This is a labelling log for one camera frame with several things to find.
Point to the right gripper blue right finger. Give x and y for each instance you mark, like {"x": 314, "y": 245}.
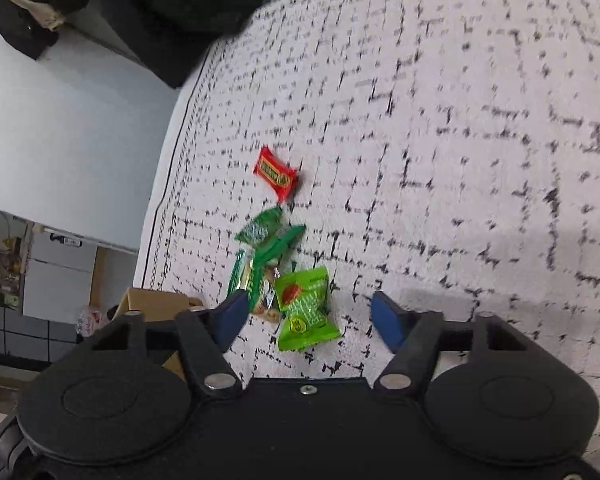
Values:
{"x": 413, "y": 338}

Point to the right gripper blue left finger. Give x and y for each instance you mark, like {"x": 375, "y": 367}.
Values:
{"x": 205, "y": 336}

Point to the green white peanut packet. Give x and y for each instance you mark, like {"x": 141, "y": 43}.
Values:
{"x": 256, "y": 270}

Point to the light green snack packet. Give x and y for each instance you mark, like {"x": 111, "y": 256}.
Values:
{"x": 302, "y": 301}

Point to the dark green candy packet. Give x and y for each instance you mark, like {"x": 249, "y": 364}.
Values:
{"x": 261, "y": 228}

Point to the brown cardboard box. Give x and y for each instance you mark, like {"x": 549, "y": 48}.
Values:
{"x": 158, "y": 306}

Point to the bottled water pack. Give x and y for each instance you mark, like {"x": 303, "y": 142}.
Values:
{"x": 89, "y": 320}

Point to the red candy bar wrapper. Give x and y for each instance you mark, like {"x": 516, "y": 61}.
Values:
{"x": 280, "y": 177}

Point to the black clothes on chair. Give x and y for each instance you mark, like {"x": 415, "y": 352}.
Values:
{"x": 169, "y": 36}

